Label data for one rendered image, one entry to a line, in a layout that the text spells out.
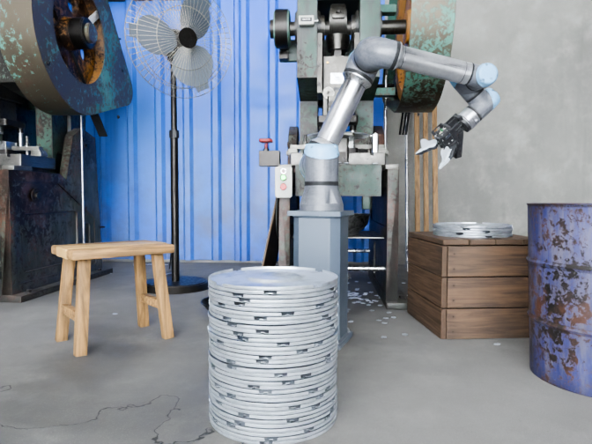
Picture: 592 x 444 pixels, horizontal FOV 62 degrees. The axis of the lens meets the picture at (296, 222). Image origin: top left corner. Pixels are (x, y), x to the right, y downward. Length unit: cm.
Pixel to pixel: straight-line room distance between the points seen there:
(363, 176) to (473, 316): 80
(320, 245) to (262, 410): 71
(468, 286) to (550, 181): 225
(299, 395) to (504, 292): 103
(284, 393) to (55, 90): 198
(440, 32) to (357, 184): 72
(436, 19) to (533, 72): 186
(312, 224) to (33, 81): 157
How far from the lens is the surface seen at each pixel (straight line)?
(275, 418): 106
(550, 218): 145
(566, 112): 407
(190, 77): 277
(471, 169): 380
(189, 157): 373
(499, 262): 186
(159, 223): 379
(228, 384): 109
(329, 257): 161
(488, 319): 188
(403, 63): 179
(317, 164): 164
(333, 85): 247
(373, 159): 236
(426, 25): 226
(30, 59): 261
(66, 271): 185
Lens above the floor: 50
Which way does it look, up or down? 3 degrees down
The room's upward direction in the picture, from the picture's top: straight up
